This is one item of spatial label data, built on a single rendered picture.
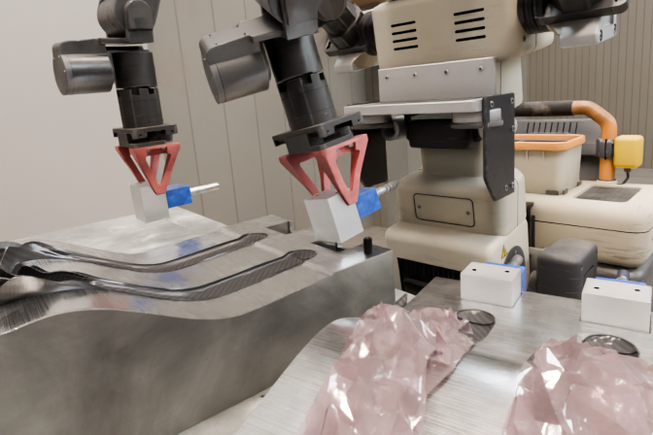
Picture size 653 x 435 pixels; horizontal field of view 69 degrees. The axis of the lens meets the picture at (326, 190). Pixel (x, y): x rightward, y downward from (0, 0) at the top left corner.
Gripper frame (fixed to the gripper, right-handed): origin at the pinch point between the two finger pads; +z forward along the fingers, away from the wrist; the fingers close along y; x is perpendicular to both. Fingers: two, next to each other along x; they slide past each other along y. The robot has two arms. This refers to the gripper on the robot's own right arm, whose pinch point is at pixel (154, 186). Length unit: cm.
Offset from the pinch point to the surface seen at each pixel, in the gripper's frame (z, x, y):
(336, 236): 4.3, 9.7, 31.2
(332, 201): 0.2, 9.6, 31.1
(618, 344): 10, 16, 58
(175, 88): -18, 73, -172
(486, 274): 6.9, 15.8, 46.6
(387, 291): 10.7, 12.4, 36.0
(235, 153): 21, 104, -176
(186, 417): 13.5, -11.8, 35.9
